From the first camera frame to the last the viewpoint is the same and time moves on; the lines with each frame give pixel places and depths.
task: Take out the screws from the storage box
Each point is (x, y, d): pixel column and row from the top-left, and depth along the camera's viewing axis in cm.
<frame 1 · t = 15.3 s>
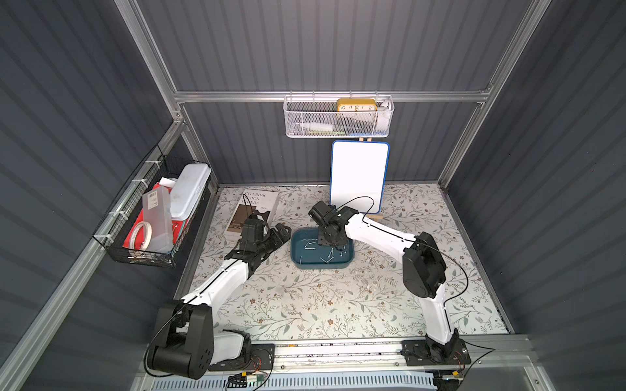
left hand: (285, 234, 87), fingers open
right hand: (330, 237, 92), fingers closed
teal plastic storage tray: (306, 252, 98), on the table
interior design trends book: (252, 200, 111), point 5 cm above the table

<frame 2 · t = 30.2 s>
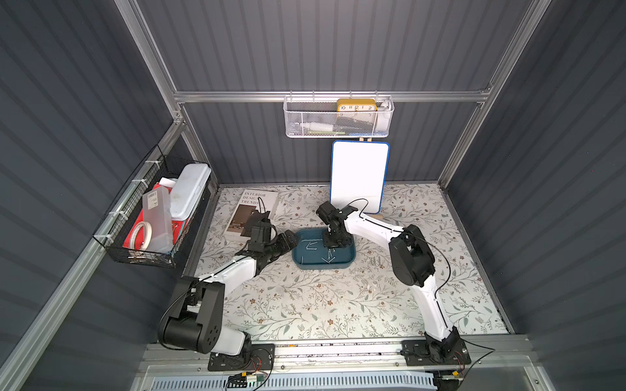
left hand: (295, 241, 90), fingers open
right hand: (334, 242, 98), fingers open
the named things where they were.

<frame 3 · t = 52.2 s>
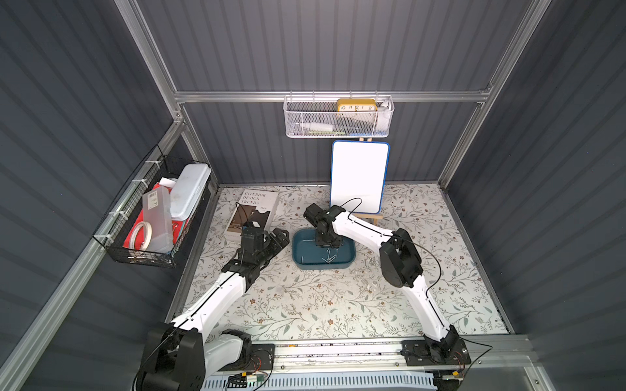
left hand: (283, 238, 85), fingers open
right hand: (330, 241, 97), fingers open
the named things where they were.

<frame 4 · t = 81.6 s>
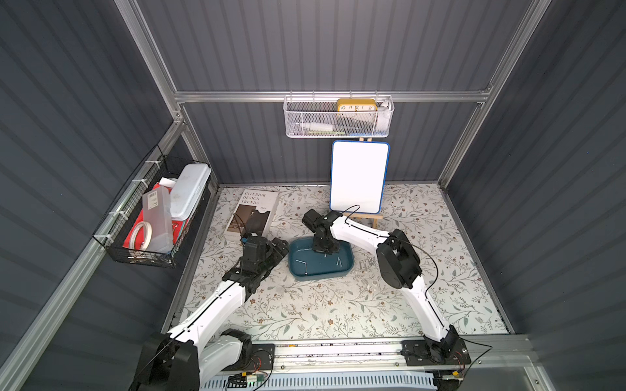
left hand: (282, 249, 85), fingers open
right hand: (325, 248, 98), fingers closed
teal plastic storage tray: (305, 264, 95), on the table
the other named things where they were.

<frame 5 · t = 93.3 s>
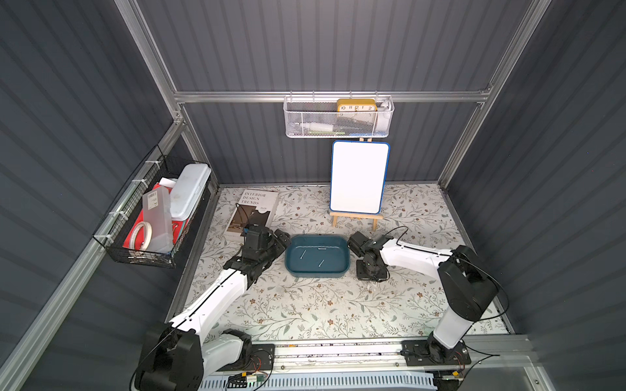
left hand: (285, 241, 84), fingers open
right hand: (369, 275, 89), fingers closed
the named things where they were.

